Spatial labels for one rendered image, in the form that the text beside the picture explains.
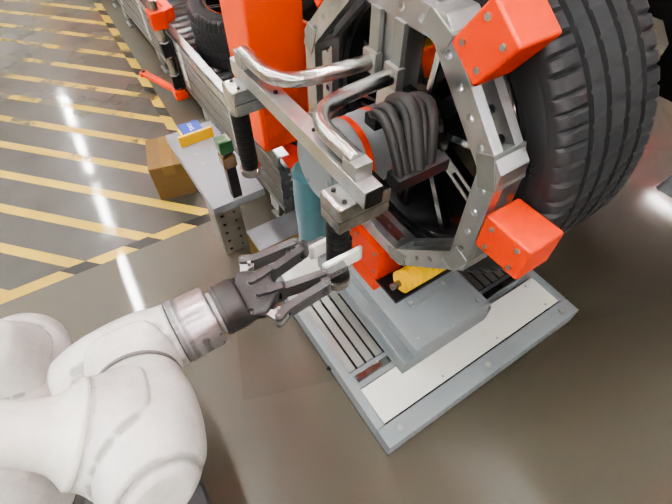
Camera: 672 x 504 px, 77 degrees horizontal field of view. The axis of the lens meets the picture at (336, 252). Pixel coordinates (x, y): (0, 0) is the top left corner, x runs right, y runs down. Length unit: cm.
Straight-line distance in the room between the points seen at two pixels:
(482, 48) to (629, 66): 25
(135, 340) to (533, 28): 59
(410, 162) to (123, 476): 46
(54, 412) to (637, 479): 148
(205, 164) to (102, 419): 112
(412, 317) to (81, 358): 95
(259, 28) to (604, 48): 77
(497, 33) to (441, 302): 93
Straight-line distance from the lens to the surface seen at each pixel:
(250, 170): 92
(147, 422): 45
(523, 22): 59
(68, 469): 47
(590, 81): 70
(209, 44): 234
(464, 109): 65
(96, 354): 58
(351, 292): 144
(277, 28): 121
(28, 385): 96
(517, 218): 70
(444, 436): 144
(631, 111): 79
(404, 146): 58
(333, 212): 58
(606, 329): 182
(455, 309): 137
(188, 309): 59
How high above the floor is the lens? 135
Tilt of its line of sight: 51 degrees down
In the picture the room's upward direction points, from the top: straight up
